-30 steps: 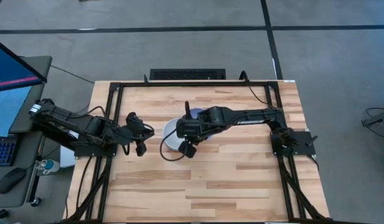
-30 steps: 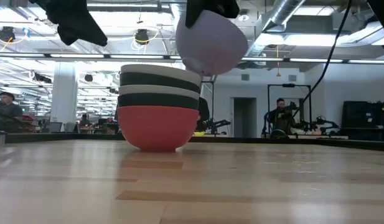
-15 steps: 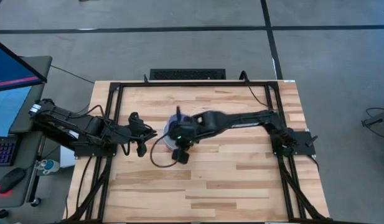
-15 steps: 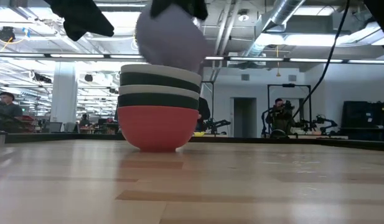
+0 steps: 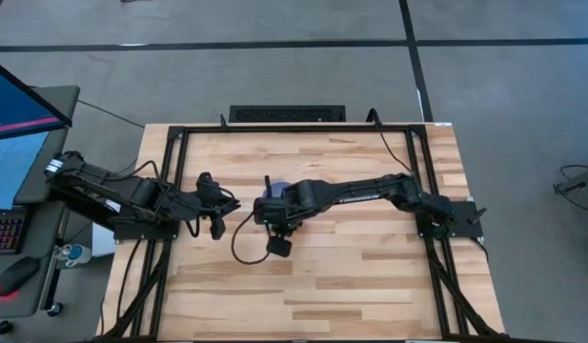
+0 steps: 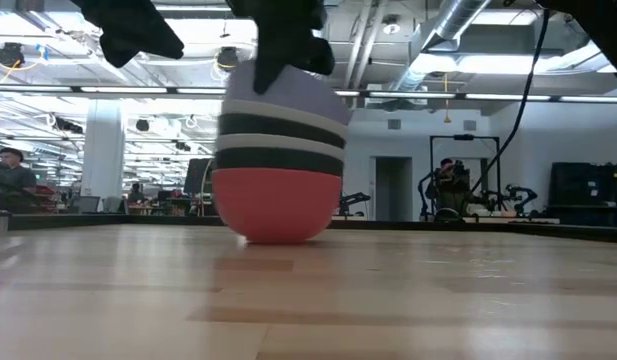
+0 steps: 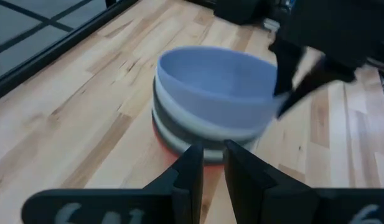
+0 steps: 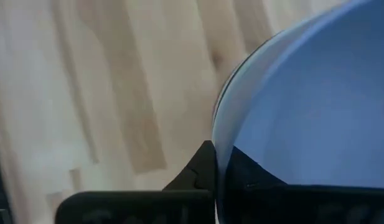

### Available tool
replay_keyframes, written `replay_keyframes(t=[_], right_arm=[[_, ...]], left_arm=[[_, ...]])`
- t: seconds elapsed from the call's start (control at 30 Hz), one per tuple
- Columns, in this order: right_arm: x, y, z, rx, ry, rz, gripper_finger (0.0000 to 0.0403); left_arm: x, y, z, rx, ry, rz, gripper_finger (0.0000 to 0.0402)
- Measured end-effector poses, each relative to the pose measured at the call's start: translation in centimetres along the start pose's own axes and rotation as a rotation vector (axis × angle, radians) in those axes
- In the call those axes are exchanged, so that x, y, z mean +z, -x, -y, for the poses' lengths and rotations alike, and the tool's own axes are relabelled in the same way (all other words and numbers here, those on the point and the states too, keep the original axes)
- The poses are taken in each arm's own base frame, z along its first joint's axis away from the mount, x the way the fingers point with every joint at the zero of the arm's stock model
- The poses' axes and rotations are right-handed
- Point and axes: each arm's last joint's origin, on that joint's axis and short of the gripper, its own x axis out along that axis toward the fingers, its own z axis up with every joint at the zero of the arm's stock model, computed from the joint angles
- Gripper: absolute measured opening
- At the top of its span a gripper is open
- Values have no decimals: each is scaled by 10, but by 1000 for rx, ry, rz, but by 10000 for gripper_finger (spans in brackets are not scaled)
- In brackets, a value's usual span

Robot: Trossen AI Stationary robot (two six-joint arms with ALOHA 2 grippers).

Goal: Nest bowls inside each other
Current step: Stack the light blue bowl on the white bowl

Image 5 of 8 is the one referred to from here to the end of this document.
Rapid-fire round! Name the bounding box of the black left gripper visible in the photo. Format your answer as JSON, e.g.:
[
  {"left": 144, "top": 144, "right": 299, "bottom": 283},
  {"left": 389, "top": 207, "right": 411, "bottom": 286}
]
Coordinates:
[{"left": 172, "top": 171, "right": 241, "bottom": 224}]

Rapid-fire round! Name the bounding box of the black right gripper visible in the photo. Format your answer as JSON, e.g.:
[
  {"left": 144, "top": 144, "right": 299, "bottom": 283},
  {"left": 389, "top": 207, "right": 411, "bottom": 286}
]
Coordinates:
[{"left": 253, "top": 174, "right": 305, "bottom": 238}]

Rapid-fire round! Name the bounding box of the white and blue bottle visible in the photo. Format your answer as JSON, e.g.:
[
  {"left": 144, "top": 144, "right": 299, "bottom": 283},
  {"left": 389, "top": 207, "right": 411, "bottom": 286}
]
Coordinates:
[{"left": 54, "top": 242, "right": 92, "bottom": 268}]

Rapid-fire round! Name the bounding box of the black operator desk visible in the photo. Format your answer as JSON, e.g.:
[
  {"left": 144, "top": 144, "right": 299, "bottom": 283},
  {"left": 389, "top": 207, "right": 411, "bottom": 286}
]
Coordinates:
[{"left": 0, "top": 85, "right": 81, "bottom": 320}]

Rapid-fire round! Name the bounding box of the blue lit screen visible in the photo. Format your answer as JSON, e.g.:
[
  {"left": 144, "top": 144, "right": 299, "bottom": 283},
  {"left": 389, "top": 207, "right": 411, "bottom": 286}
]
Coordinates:
[{"left": 0, "top": 131, "right": 51, "bottom": 211}]

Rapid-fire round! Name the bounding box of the large computer monitor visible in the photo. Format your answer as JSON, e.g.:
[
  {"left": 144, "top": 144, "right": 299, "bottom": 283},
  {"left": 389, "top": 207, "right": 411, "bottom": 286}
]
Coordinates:
[{"left": 0, "top": 55, "right": 74, "bottom": 143}]

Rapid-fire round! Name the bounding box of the backlit computer keyboard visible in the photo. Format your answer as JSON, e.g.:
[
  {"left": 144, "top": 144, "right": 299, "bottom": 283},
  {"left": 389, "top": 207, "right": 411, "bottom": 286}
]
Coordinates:
[{"left": 0, "top": 205, "right": 28, "bottom": 255}]

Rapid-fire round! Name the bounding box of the black computer mouse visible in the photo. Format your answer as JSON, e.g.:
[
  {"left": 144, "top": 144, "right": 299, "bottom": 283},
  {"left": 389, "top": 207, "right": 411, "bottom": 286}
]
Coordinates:
[{"left": 0, "top": 255, "right": 40, "bottom": 297}]

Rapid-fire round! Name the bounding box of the black right camera cable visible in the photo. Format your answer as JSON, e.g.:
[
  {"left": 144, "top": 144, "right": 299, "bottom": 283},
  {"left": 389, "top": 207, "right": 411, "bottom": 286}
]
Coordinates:
[{"left": 230, "top": 211, "right": 272, "bottom": 266}]

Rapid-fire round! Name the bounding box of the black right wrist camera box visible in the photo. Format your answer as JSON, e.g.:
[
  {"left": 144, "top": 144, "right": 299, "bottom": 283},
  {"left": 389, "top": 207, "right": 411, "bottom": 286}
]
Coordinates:
[{"left": 266, "top": 235, "right": 294, "bottom": 259}]

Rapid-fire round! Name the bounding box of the black metal table frame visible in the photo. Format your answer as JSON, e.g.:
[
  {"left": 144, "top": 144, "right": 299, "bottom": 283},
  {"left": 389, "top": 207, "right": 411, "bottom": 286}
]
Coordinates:
[{"left": 102, "top": 124, "right": 509, "bottom": 343}]

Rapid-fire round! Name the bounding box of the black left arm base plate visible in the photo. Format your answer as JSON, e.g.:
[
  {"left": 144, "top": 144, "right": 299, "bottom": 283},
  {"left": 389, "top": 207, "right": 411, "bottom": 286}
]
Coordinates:
[{"left": 112, "top": 221, "right": 180, "bottom": 241}]

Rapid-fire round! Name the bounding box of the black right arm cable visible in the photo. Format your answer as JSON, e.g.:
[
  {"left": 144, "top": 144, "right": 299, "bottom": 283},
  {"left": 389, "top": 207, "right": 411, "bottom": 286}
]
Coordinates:
[{"left": 367, "top": 108, "right": 414, "bottom": 173}]

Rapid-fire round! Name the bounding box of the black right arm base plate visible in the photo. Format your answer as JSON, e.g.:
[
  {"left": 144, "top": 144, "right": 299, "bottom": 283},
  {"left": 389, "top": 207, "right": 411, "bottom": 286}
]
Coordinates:
[{"left": 416, "top": 200, "right": 484, "bottom": 239}]

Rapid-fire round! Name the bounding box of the black floor stand with cables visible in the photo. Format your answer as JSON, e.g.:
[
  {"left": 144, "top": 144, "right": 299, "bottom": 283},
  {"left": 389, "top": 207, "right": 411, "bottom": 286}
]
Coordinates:
[{"left": 553, "top": 164, "right": 588, "bottom": 214}]

